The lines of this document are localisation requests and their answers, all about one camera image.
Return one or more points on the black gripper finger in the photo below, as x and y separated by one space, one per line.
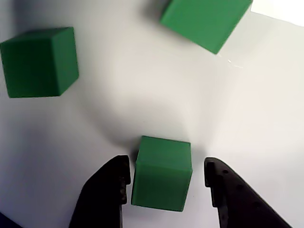
237 202
104 194

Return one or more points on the green plastic cube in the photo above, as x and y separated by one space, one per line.
206 21
35 64
161 175

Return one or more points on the white round plate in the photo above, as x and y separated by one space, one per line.
166 95

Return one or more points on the blue woven table cloth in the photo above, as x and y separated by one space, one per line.
2 224

